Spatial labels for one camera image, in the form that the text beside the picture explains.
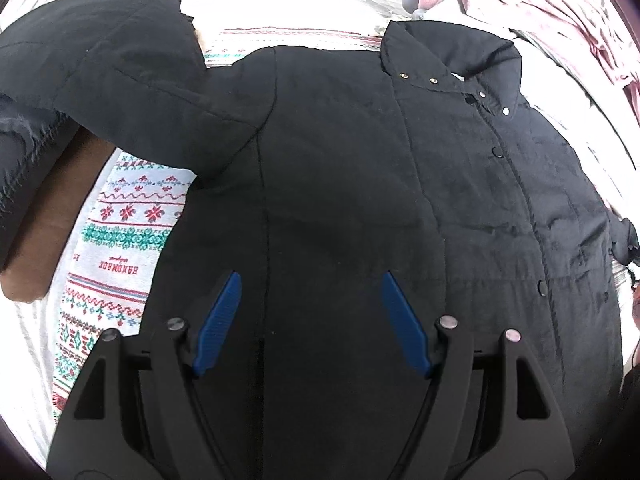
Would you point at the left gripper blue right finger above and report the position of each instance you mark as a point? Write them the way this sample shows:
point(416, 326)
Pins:
point(431, 445)

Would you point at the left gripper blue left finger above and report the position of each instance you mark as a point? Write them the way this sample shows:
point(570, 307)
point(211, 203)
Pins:
point(176, 441)

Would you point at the black quilted coat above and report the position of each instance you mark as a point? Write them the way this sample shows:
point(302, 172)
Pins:
point(388, 265)

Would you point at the patterned nordic blanket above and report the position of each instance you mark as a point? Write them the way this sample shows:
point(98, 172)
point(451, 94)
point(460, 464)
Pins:
point(120, 239)

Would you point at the pink velvet blanket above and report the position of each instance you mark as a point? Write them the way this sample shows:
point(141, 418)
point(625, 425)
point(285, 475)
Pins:
point(587, 37)

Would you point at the folded dark navy jacket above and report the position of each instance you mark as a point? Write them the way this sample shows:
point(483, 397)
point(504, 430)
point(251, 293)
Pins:
point(31, 142)

